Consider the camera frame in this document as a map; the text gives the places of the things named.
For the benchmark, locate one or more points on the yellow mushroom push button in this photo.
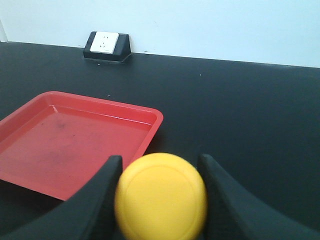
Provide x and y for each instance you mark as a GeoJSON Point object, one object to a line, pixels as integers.
{"type": "Point", "coordinates": [160, 196]}

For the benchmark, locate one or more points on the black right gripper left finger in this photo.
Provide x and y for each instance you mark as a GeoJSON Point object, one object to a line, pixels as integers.
{"type": "Point", "coordinates": [87, 215]}

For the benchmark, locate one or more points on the red plastic tray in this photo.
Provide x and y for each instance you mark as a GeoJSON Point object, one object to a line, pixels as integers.
{"type": "Point", "coordinates": [55, 143]}

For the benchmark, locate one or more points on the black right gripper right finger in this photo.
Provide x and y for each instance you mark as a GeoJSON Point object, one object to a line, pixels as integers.
{"type": "Point", "coordinates": [236, 214]}

